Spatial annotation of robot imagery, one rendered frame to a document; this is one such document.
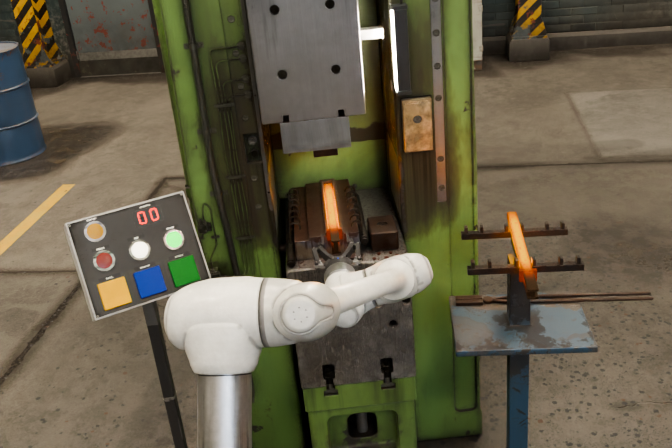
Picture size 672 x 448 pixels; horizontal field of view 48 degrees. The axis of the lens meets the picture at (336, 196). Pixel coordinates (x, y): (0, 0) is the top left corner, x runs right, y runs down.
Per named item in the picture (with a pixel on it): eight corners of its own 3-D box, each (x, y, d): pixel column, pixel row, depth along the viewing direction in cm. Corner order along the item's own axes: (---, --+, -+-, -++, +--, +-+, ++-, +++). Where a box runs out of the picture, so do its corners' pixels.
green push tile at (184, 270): (200, 279, 217) (193, 254, 218) (175, 287, 214) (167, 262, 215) (199, 279, 219) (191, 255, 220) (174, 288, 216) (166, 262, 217)
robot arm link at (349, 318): (330, 308, 207) (375, 291, 206) (333, 341, 193) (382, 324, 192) (315, 276, 203) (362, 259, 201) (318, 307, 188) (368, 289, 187)
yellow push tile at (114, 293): (132, 301, 209) (124, 276, 210) (105, 310, 206) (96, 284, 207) (131, 302, 211) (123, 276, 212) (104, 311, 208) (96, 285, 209)
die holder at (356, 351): (416, 376, 249) (409, 257, 231) (301, 389, 249) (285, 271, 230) (394, 288, 300) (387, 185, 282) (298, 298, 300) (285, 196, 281)
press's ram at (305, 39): (395, 111, 218) (387, -33, 202) (262, 125, 217) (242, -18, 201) (378, 73, 256) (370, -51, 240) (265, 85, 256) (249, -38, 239)
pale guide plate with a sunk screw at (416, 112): (433, 150, 237) (431, 97, 230) (404, 153, 236) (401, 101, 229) (432, 147, 239) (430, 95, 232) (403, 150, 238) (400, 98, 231)
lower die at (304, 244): (360, 253, 236) (358, 229, 233) (296, 260, 236) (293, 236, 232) (350, 198, 275) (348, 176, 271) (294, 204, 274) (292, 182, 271)
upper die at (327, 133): (351, 147, 222) (348, 116, 218) (283, 154, 221) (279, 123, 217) (341, 104, 260) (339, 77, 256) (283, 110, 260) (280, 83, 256)
